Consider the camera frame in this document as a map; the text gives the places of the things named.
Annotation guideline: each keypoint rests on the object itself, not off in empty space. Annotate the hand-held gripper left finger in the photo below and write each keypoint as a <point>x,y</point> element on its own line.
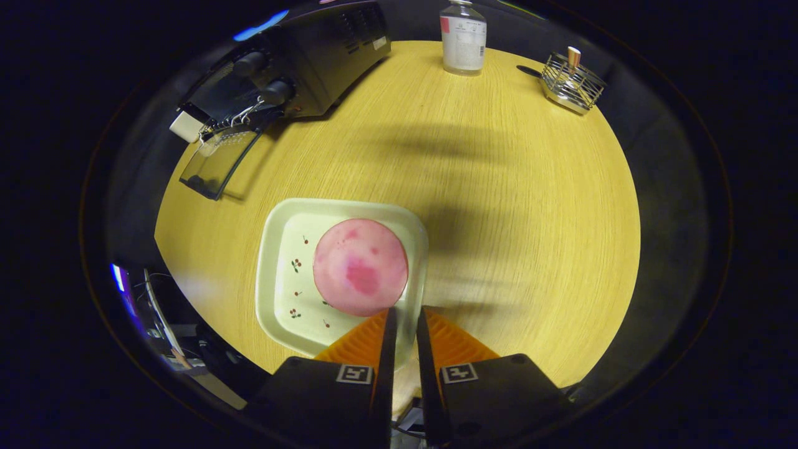
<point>383,386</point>

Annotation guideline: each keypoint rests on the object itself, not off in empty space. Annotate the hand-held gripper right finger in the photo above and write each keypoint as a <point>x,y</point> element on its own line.
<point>430,399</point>

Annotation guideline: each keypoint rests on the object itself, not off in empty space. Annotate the round pink food patty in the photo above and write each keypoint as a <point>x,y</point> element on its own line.
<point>361,262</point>

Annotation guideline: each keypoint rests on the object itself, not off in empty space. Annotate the cream cherry-print food tray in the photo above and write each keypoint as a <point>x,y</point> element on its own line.
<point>293,293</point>

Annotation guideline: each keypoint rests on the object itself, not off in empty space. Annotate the black toaster oven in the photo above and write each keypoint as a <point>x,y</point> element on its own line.
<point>324,62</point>

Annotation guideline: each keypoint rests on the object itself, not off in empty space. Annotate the white toaster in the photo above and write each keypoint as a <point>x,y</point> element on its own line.
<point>186,126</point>

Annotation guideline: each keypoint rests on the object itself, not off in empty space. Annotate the black round table grommet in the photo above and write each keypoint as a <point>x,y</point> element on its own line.
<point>528,70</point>

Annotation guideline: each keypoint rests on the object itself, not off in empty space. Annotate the clear bottle with white label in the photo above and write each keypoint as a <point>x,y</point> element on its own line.
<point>463,47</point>

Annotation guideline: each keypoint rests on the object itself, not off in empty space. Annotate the small tan cylinder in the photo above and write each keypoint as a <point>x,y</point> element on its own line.
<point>573,57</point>

